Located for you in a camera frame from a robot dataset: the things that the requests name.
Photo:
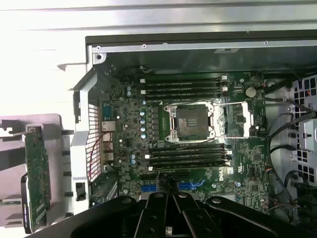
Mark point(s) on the green motherboard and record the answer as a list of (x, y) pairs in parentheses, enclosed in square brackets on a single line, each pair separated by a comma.
[(247, 153)]

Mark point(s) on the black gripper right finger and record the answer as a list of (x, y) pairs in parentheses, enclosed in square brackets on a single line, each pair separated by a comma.
[(193, 218)]

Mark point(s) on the silver socket cover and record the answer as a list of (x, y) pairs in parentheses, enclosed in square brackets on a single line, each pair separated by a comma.
[(246, 119)]

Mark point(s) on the silver drive cage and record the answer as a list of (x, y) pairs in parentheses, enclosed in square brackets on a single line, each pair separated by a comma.
[(308, 134)]

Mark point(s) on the metal rear port stack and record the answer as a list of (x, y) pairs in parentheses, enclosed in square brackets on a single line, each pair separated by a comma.
[(107, 126)]

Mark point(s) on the open black PC case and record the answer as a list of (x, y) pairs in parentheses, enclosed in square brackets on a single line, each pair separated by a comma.
[(173, 57)]

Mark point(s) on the grey plastic parts rack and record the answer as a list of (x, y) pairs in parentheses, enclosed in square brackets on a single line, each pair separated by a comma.
[(54, 148)]

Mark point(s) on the black RAM slot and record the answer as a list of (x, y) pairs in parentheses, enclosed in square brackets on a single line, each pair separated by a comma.
[(183, 78), (183, 90), (183, 96), (188, 150), (188, 161), (183, 84)]

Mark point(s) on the black case lock slider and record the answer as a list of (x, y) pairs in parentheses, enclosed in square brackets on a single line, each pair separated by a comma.
[(80, 192)]

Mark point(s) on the silver coin battery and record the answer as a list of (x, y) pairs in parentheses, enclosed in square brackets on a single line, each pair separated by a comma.
[(250, 92)]

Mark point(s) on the CPU socket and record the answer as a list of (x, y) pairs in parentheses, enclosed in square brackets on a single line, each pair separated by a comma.
[(192, 121)]

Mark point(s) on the black expansion slot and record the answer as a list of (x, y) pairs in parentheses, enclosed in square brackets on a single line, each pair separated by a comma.
[(151, 176)]

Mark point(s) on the blue expansion slot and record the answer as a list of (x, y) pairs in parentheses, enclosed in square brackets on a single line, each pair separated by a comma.
[(148, 188)]

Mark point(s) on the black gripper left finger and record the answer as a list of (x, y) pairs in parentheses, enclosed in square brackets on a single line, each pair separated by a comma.
[(153, 218)]

